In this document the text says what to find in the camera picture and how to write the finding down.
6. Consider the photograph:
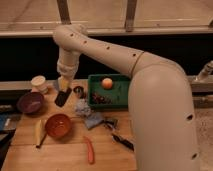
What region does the purple bowl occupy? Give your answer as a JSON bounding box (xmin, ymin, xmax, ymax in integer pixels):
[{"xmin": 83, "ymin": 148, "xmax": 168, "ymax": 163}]
[{"xmin": 17, "ymin": 92, "xmax": 44, "ymax": 114}]

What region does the green tray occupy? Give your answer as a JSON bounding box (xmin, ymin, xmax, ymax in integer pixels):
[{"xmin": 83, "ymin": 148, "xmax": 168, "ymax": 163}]
[{"xmin": 87, "ymin": 74, "xmax": 130, "ymax": 110}]

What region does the blue sponge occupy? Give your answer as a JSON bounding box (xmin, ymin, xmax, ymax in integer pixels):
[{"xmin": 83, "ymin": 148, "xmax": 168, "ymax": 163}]
[{"xmin": 84, "ymin": 112, "xmax": 104, "ymax": 130}]

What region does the black handled tool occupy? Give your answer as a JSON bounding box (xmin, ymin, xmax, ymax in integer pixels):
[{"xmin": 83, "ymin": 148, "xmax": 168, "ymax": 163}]
[{"xmin": 112, "ymin": 134, "xmax": 134, "ymax": 151}]

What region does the orange carrot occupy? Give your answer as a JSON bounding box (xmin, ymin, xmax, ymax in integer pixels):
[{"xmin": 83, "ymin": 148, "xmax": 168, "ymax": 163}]
[{"xmin": 83, "ymin": 136, "xmax": 95, "ymax": 164}]

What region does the yellow banana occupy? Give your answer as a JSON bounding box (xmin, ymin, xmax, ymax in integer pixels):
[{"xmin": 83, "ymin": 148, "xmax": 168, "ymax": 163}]
[{"xmin": 35, "ymin": 120, "xmax": 46, "ymax": 148}]

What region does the crumpled grey cloth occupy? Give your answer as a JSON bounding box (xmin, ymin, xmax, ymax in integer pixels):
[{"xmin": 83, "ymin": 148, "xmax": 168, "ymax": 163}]
[{"xmin": 74, "ymin": 99, "xmax": 91, "ymax": 117}]

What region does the blue cup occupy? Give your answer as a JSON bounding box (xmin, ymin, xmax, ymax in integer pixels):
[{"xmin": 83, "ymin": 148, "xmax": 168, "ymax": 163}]
[{"xmin": 53, "ymin": 80, "xmax": 60, "ymax": 91}]

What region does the white cup stack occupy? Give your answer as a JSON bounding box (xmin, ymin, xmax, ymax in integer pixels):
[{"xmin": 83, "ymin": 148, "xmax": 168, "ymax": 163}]
[{"xmin": 31, "ymin": 75, "xmax": 48, "ymax": 94}]

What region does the black eraser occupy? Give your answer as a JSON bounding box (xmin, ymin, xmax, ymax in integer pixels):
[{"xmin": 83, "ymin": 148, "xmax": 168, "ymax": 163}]
[{"xmin": 55, "ymin": 88, "xmax": 72, "ymax": 107}]

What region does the red bowl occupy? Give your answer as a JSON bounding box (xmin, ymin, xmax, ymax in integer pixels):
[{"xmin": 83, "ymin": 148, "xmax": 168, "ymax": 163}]
[{"xmin": 45, "ymin": 114, "xmax": 72, "ymax": 139}]

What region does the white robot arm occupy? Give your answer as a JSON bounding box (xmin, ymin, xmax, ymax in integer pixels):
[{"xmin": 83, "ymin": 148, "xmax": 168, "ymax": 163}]
[{"xmin": 53, "ymin": 25, "xmax": 200, "ymax": 171}]

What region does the dark grapes bunch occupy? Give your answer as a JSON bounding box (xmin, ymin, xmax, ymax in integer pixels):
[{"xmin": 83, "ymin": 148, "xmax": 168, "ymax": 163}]
[{"xmin": 92, "ymin": 93, "xmax": 112, "ymax": 104}]

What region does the orange ball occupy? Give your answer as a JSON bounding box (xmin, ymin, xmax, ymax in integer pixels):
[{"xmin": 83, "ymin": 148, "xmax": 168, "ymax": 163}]
[{"xmin": 101, "ymin": 78, "xmax": 113, "ymax": 89}]

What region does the small metal cup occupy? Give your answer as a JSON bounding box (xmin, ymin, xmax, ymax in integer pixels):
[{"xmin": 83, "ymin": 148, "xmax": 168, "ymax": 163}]
[{"xmin": 73, "ymin": 86, "xmax": 84, "ymax": 99}]

